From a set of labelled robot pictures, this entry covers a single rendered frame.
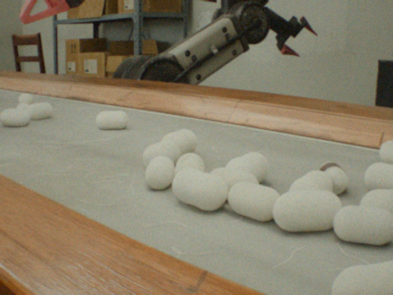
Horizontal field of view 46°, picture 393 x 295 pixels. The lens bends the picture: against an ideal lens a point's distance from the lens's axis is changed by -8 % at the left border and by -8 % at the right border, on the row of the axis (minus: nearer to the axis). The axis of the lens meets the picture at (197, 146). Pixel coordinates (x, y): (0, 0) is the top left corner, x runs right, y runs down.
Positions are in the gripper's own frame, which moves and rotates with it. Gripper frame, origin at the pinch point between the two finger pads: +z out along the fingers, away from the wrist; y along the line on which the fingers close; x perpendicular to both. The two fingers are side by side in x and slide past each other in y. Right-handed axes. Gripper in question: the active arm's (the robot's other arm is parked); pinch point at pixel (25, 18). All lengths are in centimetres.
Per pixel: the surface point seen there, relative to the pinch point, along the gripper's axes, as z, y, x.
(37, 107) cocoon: 13.6, 18.6, 4.3
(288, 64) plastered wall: -143, -80, 139
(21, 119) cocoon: 17.0, 21.5, 2.4
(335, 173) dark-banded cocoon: 14, 59, 3
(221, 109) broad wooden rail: 2.5, 35.7, 13.3
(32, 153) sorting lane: 21.5, 33.9, 0.0
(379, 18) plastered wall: -159, -24, 116
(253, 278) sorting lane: 25, 61, -3
